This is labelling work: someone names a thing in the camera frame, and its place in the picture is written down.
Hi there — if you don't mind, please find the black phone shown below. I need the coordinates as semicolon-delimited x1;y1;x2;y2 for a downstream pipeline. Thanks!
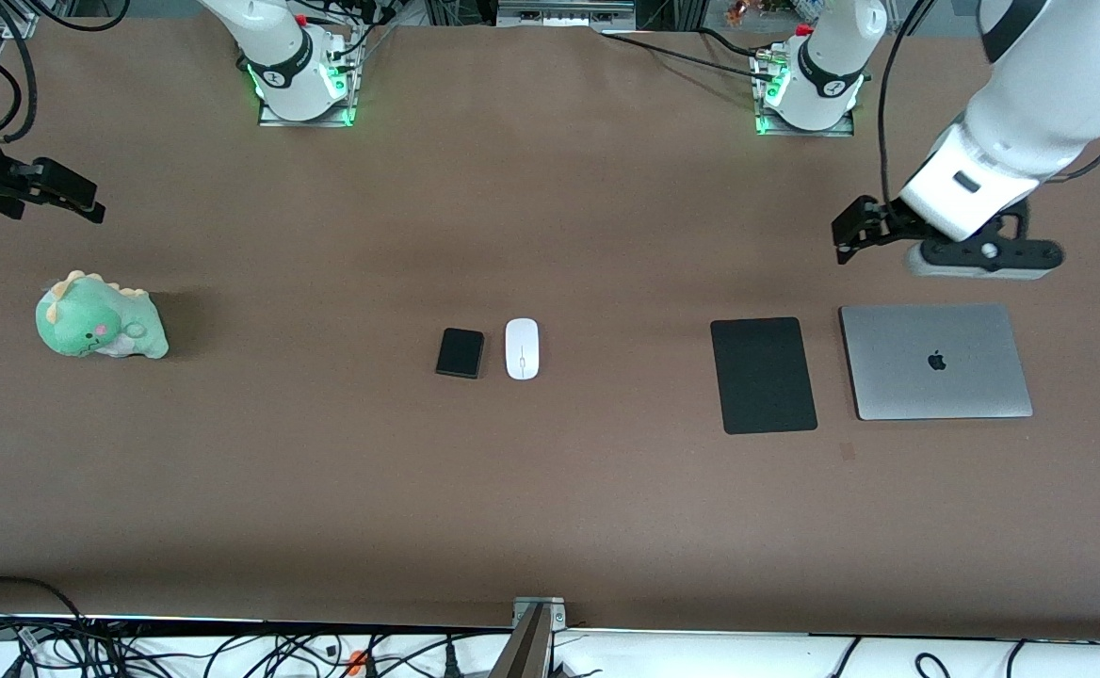
435;327;486;380

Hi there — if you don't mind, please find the black looped floor cable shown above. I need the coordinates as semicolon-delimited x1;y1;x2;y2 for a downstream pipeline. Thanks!
0;576;89;630

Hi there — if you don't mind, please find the grey closed laptop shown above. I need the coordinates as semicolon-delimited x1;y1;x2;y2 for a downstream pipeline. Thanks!
838;302;1035;422

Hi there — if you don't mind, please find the white computer mouse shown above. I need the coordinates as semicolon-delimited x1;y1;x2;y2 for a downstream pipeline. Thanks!
504;317;541;381

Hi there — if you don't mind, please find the black mouse pad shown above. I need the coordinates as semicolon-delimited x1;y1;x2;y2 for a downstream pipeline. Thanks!
709;316;819;435

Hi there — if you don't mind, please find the green plush dinosaur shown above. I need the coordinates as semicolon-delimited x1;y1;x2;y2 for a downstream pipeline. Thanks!
35;270;170;361

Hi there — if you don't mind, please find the black cable to base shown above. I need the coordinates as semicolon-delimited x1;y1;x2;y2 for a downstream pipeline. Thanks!
597;31;782;84

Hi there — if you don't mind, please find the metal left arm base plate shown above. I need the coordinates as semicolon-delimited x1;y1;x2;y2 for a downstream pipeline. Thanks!
752;47;858;138

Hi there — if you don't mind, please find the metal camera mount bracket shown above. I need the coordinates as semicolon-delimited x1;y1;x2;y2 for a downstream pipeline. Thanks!
510;596;570;678

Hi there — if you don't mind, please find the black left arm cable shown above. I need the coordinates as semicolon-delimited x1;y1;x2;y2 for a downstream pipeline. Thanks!
878;0;937;203

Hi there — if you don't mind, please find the grey metal box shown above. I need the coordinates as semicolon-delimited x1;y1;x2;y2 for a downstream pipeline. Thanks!
496;0;638;29

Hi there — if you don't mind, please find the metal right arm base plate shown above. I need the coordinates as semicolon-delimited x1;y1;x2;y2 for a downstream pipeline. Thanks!
258;52;360;128

